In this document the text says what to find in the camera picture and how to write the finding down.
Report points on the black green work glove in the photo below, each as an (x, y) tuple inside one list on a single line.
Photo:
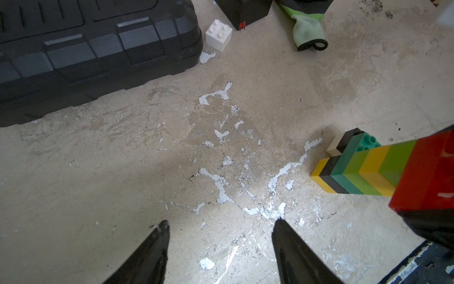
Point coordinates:
[(307, 31)]

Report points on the dark green lego brick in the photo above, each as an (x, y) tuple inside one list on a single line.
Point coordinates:
[(359, 142)]

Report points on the black plastic tool case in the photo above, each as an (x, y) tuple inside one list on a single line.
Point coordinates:
[(59, 54)]

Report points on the lime green lego brick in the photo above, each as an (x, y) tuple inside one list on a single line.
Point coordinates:
[(352, 174), (396, 160)]

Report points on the black lego brick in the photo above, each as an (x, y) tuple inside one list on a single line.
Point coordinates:
[(326, 173)]

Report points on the yellow lego brick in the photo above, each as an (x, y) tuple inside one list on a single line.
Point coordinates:
[(370, 170), (317, 176)]

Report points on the red lego brick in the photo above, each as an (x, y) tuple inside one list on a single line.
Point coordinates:
[(427, 182)]

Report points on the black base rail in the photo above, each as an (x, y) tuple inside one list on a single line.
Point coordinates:
[(429, 263)]

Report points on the white lego brick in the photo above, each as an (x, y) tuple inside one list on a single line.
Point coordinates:
[(332, 149), (218, 35)]

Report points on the small black battery box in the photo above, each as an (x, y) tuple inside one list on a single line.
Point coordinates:
[(244, 12)]

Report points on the lime green lego brick front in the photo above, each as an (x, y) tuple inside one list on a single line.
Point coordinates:
[(396, 160)]

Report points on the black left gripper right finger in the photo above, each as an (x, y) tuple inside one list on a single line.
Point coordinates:
[(297, 264)]

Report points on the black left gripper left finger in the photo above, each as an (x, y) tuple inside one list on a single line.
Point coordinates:
[(147, 265)]

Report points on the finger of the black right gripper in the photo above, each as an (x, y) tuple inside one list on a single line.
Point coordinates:
[(435, 225)]

